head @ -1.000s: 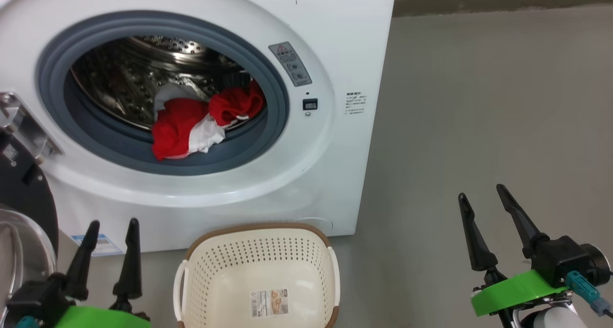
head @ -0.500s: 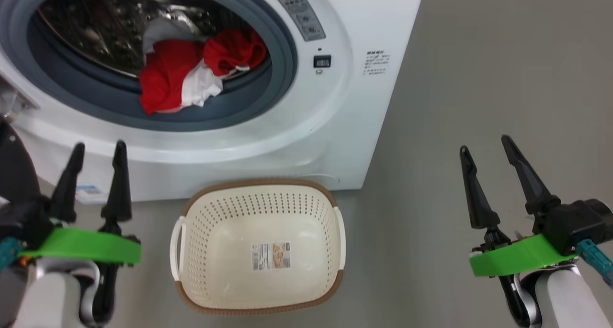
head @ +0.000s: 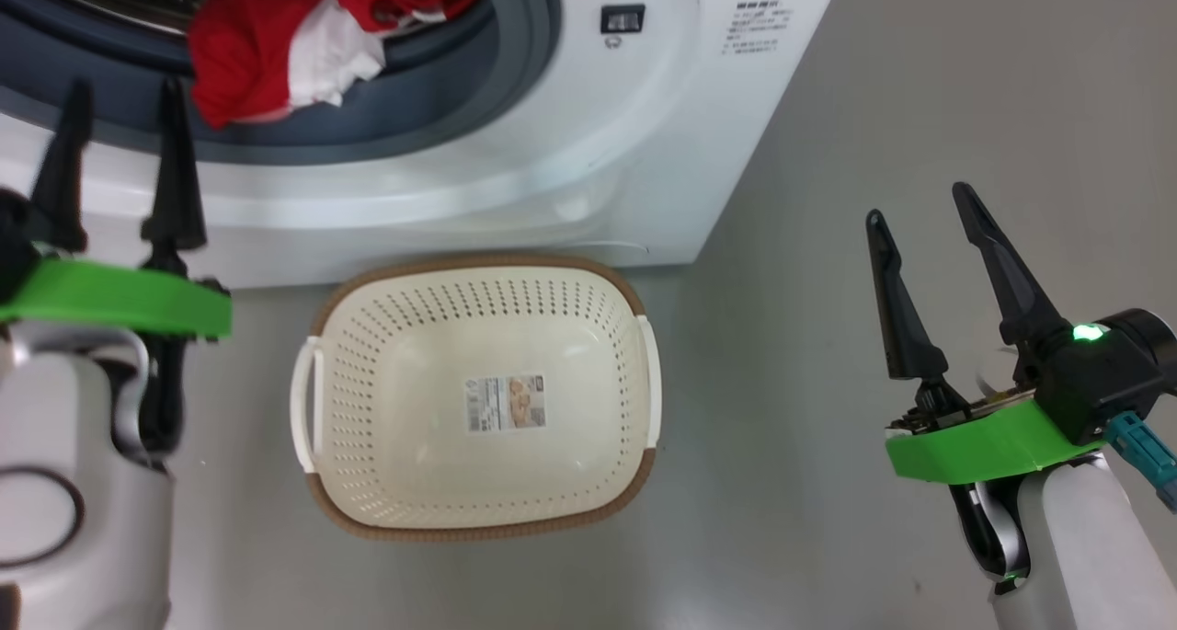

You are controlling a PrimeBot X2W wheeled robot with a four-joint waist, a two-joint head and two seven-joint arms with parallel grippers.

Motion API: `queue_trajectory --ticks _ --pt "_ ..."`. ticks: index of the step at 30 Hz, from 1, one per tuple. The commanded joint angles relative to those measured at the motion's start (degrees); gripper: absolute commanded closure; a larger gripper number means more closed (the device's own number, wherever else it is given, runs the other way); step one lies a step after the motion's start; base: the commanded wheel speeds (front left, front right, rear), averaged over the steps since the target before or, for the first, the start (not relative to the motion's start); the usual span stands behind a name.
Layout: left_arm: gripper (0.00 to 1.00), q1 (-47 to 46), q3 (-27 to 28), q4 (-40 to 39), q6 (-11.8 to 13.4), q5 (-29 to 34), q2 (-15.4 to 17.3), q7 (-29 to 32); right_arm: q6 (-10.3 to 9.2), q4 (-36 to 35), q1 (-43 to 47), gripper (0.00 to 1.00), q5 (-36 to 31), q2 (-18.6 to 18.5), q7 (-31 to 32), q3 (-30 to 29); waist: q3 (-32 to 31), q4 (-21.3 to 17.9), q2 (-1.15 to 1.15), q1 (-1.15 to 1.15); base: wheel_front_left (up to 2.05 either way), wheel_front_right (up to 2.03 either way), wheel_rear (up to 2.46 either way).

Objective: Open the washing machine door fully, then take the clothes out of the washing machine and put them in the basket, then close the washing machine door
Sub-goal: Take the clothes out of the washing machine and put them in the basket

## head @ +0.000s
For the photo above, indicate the white front-load washing machine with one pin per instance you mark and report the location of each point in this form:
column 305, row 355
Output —
column 552, row 152

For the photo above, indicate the cream laundry basket brown rim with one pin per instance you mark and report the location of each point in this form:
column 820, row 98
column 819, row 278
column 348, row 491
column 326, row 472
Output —
column 423, row 336

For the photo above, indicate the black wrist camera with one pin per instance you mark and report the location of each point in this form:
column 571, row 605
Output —
column 1103, row 377
column 14, row 244

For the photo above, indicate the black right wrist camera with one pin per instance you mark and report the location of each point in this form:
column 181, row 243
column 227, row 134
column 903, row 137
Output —
column 1103, row 377

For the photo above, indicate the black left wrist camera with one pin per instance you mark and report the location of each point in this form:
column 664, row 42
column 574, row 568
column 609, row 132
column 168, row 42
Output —
column 14, row 244

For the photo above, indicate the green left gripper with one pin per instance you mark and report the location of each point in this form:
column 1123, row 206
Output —
column 110, row 297

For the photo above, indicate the basket product label sticker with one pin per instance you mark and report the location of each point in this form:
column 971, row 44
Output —
column 504, row 404

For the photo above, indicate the red and white garment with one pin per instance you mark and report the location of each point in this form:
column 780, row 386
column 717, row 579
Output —
column 239, row 51

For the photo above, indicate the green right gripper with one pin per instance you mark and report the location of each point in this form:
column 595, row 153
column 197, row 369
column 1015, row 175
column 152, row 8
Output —
column 984, row 446

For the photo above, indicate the steel washing machine drum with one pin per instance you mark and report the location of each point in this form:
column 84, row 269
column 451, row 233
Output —
column 110, row 0

